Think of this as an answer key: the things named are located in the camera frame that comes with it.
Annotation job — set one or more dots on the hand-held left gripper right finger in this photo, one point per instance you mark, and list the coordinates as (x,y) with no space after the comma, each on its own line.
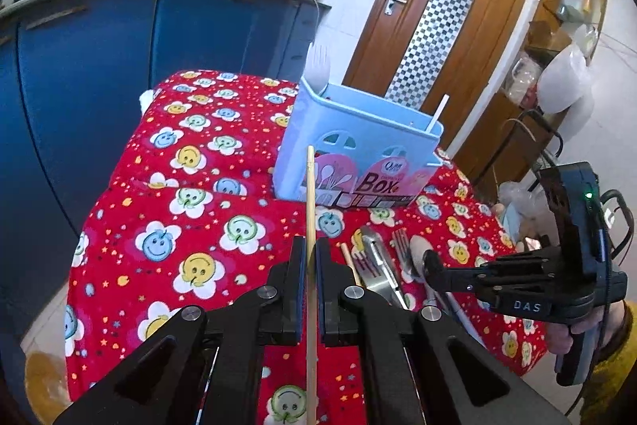
(323,290)

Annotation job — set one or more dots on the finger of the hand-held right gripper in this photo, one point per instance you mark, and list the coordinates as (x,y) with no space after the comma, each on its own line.
(458,280)

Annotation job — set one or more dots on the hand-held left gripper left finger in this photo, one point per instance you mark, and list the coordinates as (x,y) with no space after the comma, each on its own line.
(298,290)

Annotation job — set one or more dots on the white plastic chopstick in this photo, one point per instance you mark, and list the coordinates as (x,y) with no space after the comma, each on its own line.
(439,114)
(460,313)

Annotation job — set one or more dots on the wooden chopstick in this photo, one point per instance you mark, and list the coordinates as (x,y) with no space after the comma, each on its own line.
(311,206)
(347,258)

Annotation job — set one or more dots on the metal spoon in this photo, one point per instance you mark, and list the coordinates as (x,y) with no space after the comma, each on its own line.
(415,250)

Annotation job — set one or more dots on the metal tongs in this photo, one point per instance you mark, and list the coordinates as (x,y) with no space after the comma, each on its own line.
(375,265)

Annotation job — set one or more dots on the metal fork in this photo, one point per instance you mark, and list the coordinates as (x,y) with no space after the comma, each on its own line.
(400,245)

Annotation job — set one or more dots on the light blue utensil box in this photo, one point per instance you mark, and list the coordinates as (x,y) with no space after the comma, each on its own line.
(348,121)

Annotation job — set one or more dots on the white plastic fork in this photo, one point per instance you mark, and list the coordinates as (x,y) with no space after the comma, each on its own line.
(317,66)

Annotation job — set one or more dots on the person's right forearm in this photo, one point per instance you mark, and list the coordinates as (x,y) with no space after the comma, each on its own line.
(617,380)

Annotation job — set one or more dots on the person's right hand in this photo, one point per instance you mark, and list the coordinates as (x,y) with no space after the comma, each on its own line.
(557,340)

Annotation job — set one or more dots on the crumpled plastic bag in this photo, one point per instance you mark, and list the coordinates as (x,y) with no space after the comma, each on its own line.
(520,203)

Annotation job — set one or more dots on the black metal rack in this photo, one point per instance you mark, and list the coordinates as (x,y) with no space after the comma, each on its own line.
(550,133)

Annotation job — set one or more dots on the red smiley flower blanket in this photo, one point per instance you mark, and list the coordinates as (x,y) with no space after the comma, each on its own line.
(199,206)

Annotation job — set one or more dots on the white plastic bag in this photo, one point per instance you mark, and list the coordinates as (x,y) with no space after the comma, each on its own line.
(562,76)

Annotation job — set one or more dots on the clear bag with items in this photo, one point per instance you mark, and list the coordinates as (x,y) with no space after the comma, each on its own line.
(522,81)

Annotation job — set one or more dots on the cardboard box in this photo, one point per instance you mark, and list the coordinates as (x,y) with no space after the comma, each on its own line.
(547,35)

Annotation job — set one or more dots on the white kettle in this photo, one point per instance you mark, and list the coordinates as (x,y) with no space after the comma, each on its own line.
(572,2)

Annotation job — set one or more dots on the white cloth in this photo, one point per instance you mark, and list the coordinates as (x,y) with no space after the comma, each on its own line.
(148,101)

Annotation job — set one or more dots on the wooden door with glass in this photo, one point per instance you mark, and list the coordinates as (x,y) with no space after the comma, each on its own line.
(378,31)

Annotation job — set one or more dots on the brown round stool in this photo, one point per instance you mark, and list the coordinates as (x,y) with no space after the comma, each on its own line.
(45,380)

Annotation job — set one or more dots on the blue kitchen cabinet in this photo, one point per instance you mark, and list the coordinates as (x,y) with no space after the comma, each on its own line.
(74,106)

